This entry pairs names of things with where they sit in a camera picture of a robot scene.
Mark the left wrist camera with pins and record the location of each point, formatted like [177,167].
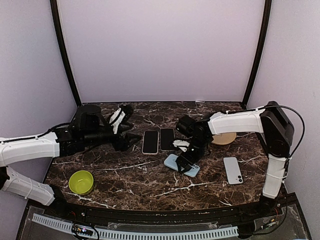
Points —
[120,116]

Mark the white cable duct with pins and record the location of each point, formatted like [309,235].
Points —
[134,231]

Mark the yellow plate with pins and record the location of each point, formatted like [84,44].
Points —
[224,138]

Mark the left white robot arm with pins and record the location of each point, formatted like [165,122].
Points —
[87,128]

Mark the black frame post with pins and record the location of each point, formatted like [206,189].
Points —
[63,51]
[258,53]

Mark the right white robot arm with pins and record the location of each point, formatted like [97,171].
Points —
[270,121]

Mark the left black frame post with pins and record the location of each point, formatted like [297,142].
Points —
[63,51]

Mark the black front rail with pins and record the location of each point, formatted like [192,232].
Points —
[224,215]

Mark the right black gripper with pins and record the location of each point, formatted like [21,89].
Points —
[190,160]

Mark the light blue phone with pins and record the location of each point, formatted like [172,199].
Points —
[233,172]

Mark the blue phone case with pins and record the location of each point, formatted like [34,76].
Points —
[170,162]

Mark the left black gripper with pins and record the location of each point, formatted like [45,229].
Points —
[122,144]

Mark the green bowl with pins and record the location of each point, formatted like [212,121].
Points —
[81,182]

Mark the right black frame post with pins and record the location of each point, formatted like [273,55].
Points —
[258,53]

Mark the clear phone case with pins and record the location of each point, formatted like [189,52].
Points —
[167,150]

